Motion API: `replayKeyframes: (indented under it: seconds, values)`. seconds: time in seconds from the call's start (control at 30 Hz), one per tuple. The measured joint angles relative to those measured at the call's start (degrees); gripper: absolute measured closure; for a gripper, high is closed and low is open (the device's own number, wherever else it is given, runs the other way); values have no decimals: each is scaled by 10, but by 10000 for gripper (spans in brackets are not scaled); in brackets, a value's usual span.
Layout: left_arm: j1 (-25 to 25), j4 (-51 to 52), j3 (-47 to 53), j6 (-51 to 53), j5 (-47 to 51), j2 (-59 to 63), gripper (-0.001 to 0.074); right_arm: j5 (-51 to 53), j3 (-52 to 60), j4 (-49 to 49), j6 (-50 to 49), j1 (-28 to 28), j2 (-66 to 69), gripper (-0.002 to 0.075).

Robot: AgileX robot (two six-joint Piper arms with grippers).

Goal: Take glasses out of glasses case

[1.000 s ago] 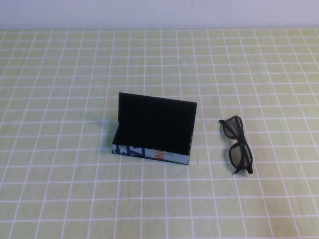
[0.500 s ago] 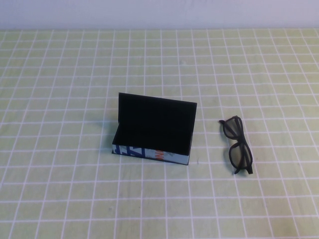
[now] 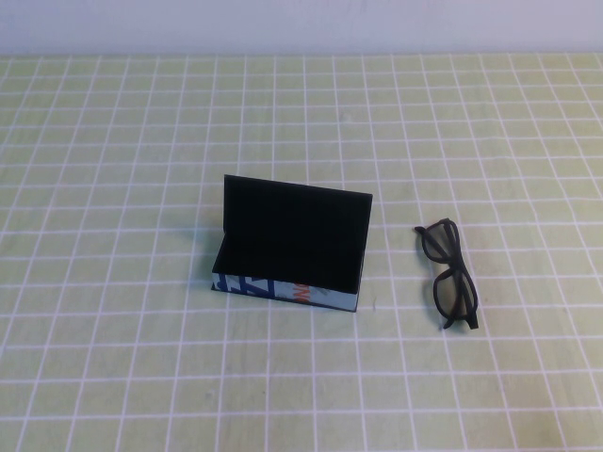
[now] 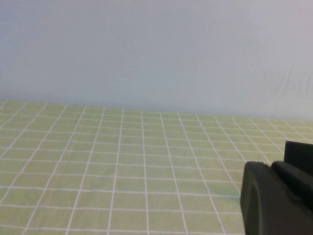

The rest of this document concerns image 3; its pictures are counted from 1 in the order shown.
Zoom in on green checked tablecloth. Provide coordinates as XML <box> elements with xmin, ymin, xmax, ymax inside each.
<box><xmin>0</xmin><ymin>52</ymin><xmax>603</xmax><ymax>452</ymax></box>

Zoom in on black printed glasses case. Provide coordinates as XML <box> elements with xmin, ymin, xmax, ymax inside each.
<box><xmin>210</xmin><ymin>173</ymin><xmax>374</xmax><ymax>315</ymax></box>

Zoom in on black framed glasses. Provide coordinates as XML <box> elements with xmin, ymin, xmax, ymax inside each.
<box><xmin>413</xmin><ymin>218</ymin><xmax>481</xmax><ymax>331</ymax></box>

